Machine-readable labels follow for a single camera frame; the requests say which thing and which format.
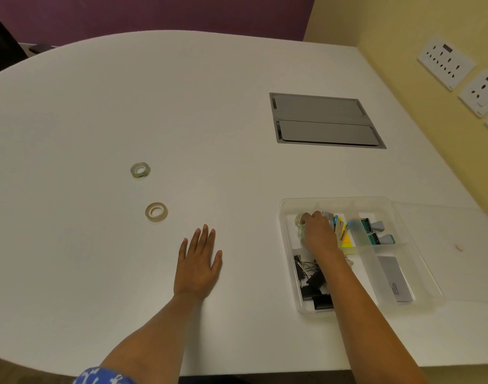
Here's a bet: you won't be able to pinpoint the person's left hand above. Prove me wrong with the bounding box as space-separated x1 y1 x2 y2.
174 225 223 300

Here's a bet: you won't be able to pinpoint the person's right hand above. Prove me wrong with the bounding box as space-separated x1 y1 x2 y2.
298 211 345 263

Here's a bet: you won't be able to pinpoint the person's right forearm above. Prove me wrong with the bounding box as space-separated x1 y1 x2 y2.
317 252 429 384

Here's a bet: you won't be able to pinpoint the person's left forearm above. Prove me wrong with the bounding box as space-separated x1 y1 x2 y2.
100 293 205 384

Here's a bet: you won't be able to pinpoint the colourful sticky note flags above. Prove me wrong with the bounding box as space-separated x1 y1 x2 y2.
331 213 357 249

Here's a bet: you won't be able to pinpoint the clear tape roll tan core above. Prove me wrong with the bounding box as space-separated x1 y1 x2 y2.
145 202 168 223

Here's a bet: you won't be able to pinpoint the pile of black binder clips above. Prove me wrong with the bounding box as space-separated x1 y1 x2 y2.
293 254 335 313

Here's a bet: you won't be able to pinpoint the clear plastic organizer tray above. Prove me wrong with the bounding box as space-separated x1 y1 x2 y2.
279 197 445 315

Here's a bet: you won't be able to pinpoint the clear tape roll green core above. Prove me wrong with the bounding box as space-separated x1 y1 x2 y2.
130 162 152 180

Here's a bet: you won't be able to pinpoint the grey staples box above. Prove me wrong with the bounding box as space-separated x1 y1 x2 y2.
376 256 415 305

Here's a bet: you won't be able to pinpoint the blue patterned sleeve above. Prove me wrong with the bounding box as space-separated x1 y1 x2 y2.
71 366 137 384

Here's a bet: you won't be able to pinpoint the clear plastic tray lid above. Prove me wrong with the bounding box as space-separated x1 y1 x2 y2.
391 201 488 305

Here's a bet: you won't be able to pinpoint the black office chair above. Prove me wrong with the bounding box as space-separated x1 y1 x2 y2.
0 7 57 79

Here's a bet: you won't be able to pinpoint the grey table cable hatch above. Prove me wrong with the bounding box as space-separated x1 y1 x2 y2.
269 92 387 150

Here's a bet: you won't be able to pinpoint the large white wall socket plate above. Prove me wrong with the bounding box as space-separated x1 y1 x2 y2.
418 34 478 91

